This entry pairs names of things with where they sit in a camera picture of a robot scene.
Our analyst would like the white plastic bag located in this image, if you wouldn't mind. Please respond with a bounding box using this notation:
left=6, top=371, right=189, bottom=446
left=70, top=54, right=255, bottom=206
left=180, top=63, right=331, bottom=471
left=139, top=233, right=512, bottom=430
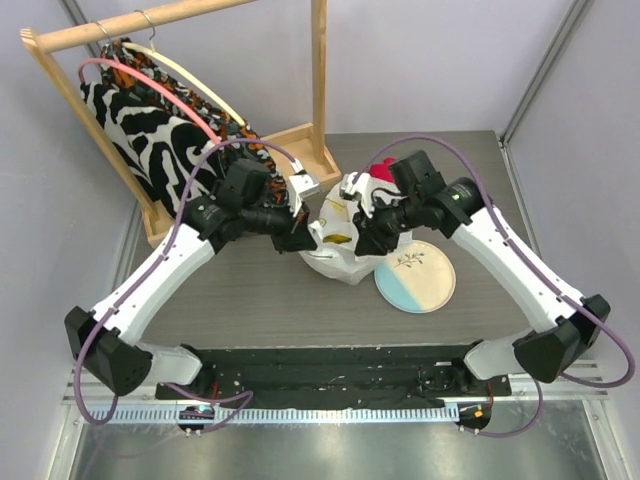
left=300, top=184, right=390, bottom=285

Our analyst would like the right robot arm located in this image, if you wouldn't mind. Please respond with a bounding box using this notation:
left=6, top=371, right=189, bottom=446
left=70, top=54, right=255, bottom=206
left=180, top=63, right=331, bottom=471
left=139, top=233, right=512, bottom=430
left=341, top=150, right=611, bottom=395

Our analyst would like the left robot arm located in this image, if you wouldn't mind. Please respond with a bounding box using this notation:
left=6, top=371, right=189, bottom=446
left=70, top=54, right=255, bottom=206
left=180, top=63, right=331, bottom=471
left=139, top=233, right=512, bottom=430
left=64, top=159, right=319, bottom=399

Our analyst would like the blue and cream plate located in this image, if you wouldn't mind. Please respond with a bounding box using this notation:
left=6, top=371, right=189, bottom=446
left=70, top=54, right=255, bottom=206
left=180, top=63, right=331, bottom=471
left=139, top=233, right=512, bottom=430
left=374, top=240, right=456, bottom=314

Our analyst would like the red cloth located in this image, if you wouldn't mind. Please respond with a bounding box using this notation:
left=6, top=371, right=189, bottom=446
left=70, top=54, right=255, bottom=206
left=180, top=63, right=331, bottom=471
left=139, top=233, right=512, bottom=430
left=368, top=157, right=396, bottom=184

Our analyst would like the wooden clothes rack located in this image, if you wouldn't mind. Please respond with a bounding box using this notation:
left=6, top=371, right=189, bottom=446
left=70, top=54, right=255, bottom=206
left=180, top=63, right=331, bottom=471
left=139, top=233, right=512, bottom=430
left=20, top=1, right=341, bottom=247

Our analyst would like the black white zebra garment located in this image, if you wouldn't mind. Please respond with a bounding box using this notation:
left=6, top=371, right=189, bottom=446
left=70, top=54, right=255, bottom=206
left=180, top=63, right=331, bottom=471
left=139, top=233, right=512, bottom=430
left=80, top=82, right=241, bottom=216

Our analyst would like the cream hanger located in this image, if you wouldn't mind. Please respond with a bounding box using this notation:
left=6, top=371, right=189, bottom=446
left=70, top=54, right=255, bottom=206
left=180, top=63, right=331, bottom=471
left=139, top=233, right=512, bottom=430
left=122, top=41, right=246, bottom=126

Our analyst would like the pink hanger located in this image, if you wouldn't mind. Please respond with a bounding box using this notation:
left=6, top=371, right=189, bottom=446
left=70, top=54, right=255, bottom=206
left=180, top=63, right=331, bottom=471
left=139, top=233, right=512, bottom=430
left=78, top=58, right=222, bottom=148

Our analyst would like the orange patterned garment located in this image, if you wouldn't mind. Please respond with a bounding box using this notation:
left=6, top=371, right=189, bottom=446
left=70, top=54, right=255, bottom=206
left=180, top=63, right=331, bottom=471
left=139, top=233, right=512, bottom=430
left=100, top=37, right=288, bottom=207

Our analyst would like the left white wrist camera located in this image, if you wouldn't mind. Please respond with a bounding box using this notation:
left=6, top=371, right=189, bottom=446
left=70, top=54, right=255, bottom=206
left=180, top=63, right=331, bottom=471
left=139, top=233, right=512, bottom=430
left=287, top=172, right=321, bottom=216

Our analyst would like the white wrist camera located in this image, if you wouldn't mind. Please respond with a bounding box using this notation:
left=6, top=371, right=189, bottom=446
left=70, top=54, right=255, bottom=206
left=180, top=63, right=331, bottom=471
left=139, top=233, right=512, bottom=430
left=287, top=172, right=321, bottom=216
left=339, top=172, right=375, bottom=218

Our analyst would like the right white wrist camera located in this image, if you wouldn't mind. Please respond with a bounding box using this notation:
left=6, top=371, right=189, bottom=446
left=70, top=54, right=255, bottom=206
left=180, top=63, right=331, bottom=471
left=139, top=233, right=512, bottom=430
left=339, top=172, right=375, bottom=218

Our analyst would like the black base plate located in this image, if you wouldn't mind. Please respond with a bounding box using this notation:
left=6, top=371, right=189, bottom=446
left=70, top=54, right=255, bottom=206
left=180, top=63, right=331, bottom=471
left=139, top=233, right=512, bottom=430
left=187, top=345, right=512, bottom=410

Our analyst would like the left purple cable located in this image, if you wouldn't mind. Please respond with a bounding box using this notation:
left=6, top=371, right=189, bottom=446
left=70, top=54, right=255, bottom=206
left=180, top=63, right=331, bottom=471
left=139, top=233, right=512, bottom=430
left=72, top=138, right=301, bottom=434

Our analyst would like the purple cable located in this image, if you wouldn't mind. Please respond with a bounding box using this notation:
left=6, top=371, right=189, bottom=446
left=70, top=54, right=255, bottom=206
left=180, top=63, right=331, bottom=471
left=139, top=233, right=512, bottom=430
left=72, top=138, right=301, bottom=434
left=349, top=133, right=640, bottom=439

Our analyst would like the aluminium rail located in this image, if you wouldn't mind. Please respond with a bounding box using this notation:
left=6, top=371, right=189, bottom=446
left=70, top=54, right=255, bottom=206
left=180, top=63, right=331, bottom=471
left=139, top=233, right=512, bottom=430
left=81, top=374, right=608, bottom=405

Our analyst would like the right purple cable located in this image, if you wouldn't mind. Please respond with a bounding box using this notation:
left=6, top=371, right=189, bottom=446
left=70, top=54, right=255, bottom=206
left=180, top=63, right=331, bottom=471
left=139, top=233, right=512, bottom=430
left=349, top=133, right=640, bottom=439

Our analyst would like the white slotted cable duct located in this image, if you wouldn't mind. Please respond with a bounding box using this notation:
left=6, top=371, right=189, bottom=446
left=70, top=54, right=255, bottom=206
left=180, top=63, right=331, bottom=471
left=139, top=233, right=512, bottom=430
left=109, top=402, right=459, bottom=425

